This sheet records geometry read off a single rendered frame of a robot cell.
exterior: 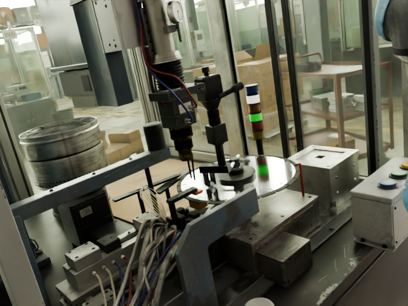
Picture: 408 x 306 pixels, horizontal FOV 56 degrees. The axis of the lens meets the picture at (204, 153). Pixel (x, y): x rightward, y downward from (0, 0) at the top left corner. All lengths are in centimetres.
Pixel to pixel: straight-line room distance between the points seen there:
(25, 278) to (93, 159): 99
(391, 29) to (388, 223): 48
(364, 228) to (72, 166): 102
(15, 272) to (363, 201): 82
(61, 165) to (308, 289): 97
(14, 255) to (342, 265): 76
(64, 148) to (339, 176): 96
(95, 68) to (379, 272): 95
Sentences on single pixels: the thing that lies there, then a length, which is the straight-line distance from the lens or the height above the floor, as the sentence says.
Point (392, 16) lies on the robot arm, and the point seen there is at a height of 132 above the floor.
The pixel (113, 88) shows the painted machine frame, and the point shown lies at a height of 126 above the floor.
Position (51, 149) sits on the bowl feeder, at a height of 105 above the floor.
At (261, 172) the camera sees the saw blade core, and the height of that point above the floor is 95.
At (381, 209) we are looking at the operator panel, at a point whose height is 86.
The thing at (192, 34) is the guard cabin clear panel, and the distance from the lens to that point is 181.
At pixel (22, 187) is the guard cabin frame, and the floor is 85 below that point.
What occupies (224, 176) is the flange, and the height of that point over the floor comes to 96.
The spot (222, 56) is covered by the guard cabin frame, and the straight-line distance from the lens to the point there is 166.
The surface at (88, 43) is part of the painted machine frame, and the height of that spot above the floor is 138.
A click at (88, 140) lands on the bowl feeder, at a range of 153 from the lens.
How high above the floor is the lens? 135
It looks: 17 degrees down
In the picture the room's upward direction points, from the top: 11 degrees counter-clockwise
